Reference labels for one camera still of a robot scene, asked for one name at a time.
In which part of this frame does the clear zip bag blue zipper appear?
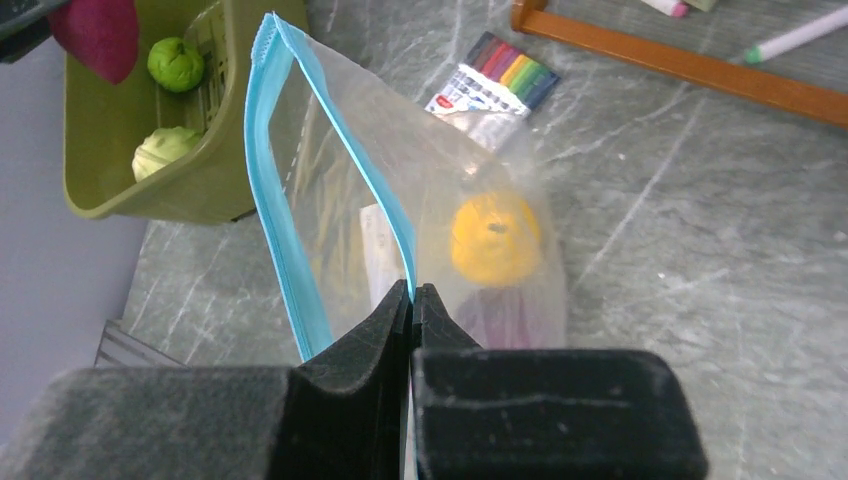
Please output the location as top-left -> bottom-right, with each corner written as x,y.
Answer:
244,13 -> 567,478

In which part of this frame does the olive green plastic basket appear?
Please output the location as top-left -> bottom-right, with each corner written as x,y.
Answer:
63,0 -> 308,224

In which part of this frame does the green lime toy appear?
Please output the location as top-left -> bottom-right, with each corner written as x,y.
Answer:
147,37 -> 205,93

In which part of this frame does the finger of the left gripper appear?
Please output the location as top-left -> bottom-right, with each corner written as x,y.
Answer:
1,0 -> 68,64

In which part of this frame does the purple onion toy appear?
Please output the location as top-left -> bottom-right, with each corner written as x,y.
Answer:
454,287 -> 534,349

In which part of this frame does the pack of coloured markers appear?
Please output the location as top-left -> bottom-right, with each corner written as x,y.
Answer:
426,31 -> 561,117

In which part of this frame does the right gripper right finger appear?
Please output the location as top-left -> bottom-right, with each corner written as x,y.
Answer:
411,284 -> 709,479

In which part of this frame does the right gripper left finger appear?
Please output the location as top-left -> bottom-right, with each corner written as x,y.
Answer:
1,281 -> 410,479

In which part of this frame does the dark red sweet potato toy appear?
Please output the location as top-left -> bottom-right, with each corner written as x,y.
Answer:
47,0 -> 140,85

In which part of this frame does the orange wooden shelf rack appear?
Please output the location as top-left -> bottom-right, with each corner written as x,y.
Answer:
510,1 -> 847,129

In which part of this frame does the yellow pear toy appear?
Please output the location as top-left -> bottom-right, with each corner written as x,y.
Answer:
450,190 -> 542,287

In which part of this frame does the white marker pen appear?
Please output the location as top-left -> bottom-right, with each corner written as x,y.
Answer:
743,6 -> 847,65

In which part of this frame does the pale green cabbage toy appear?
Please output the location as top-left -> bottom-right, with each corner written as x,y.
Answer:
131,127 -> 202,182

